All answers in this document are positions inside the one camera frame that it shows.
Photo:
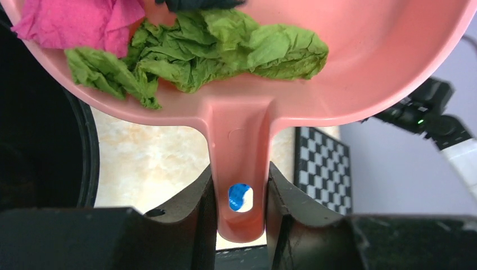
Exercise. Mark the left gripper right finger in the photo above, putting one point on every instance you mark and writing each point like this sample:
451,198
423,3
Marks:
303,234

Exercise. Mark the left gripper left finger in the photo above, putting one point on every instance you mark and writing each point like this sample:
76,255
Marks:
178,234

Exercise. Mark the green paper scrap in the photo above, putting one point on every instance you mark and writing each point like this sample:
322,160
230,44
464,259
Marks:
200,47

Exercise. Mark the pink plastic dustpan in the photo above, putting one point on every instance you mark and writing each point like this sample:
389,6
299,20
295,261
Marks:
380,52

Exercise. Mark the pink paper scrap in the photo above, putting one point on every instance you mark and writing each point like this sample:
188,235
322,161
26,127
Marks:
98,24

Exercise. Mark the black paper scrap long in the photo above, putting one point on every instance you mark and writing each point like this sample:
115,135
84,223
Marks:
198,5

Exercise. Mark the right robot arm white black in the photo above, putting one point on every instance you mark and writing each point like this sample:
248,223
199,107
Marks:
422,113

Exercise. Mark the blue toy car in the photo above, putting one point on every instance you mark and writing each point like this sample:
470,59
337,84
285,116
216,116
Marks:
236,194

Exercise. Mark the black white checkerboard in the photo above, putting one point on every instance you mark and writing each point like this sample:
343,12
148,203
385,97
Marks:
322,169

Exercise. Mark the black round trash bin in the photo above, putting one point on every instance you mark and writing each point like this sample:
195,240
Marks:
50,154

